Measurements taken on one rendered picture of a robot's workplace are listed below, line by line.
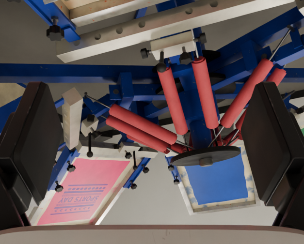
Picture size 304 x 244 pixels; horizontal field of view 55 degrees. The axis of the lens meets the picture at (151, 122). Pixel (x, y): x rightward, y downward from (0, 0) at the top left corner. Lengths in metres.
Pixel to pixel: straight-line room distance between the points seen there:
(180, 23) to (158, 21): 0.06
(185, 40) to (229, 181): 1.63
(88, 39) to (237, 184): 1.78
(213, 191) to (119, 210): 2.71
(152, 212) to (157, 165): 0.74
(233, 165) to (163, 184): 2.63
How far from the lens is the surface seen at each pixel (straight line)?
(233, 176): 2.32
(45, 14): 0.86
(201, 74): 1.05
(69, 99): 0.98
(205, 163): 1.31
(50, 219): 2.16
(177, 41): 0.88
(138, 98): 1.33
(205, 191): 2.43
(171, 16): 0.87
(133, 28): 0.88
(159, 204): 4.73
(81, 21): 0.89
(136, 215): 4.83
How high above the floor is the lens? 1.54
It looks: 18 degrees down
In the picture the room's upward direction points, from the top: 172 degrees clockwise
